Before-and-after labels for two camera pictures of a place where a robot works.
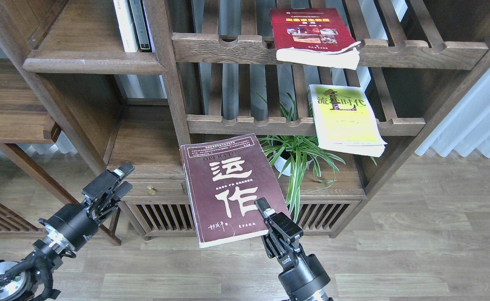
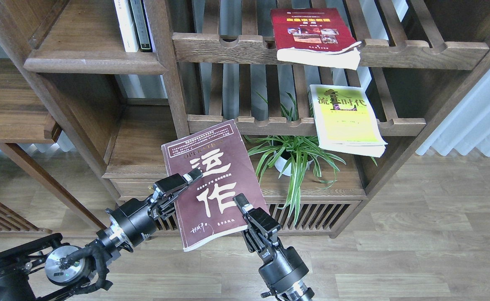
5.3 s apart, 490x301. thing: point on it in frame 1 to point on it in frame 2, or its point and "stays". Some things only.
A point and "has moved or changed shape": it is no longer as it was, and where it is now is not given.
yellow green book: (345, 121) stays
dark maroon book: (224, 176) has moved or changed shape
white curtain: (482, 119) stays
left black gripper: (74, 224) to (137, 220)
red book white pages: (313, 36) stays
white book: (126, 26) stays
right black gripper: (303, 276) to (282, 267)
